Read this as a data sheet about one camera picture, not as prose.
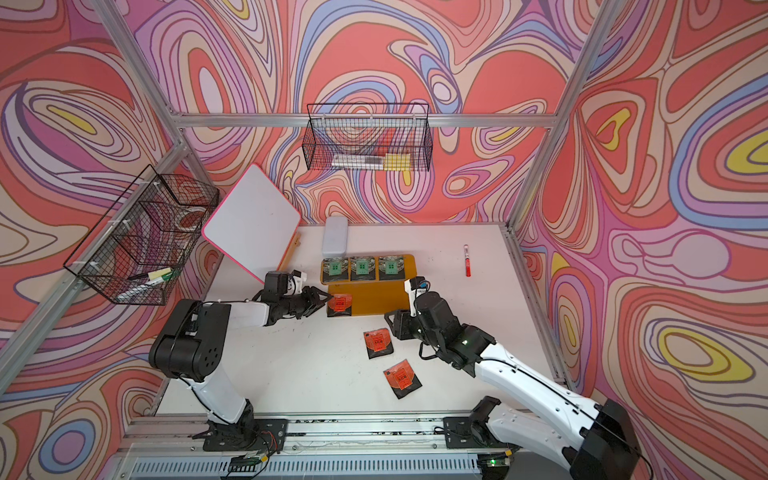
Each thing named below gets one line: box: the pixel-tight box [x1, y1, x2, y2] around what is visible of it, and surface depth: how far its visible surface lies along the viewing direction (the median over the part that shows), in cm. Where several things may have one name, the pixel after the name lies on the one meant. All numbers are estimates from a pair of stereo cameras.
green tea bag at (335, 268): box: [329, 261, 343, 276], surface depth 90 cm
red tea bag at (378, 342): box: [363, 327, 394, 360], surface depth 90 cm
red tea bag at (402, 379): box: [383, 358, 423, 399], surface depth 84 cm
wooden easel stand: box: [279, 226, 302, 271], surface depth 108 cm
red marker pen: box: [464, 244, 472, 278], surface depth 110 cm
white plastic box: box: [322, 216, 348, 257], surface depth 117 cm
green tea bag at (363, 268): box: [351, 255, 376, 281], surface depth 90 cm
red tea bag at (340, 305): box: [327, 294, 353, 317], surface depth 98 cm
